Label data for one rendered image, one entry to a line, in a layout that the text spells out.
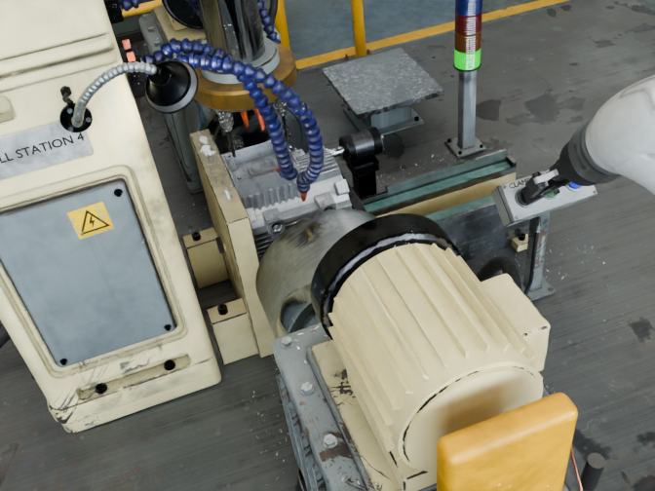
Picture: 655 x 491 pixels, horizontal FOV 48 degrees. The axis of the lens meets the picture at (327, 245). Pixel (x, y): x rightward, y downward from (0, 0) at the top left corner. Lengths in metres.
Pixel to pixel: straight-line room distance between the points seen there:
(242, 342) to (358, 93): 0.80
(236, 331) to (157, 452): 0.25
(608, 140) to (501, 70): 1.29
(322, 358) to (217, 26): 0.53
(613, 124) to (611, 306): 0.63
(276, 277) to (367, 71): 1.01
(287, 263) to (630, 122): 0.52
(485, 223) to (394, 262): 0.78
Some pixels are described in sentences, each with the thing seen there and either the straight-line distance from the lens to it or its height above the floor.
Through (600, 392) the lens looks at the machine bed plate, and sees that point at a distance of 1.41.
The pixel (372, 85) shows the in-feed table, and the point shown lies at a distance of 1.99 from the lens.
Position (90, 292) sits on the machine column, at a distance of 1.22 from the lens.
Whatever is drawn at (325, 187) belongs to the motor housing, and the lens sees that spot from 1.37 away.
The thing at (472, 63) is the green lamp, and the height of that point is 1.05.
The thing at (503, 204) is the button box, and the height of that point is 1.05.
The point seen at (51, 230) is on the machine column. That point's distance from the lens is 1.14.
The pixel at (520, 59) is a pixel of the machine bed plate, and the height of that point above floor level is 0.80.
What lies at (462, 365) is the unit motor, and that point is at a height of 1.35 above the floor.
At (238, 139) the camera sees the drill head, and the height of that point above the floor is 1.07.
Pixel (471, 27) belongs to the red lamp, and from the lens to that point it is 1.75.
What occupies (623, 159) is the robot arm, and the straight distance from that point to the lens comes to 1.01.
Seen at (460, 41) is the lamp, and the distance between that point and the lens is 1.77.
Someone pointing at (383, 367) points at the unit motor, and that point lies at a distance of 0.75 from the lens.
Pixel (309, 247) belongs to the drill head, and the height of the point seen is 1.16.
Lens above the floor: 1.90
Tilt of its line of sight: 42 degrees down
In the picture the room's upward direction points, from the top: 8 degrees counter-clockwise
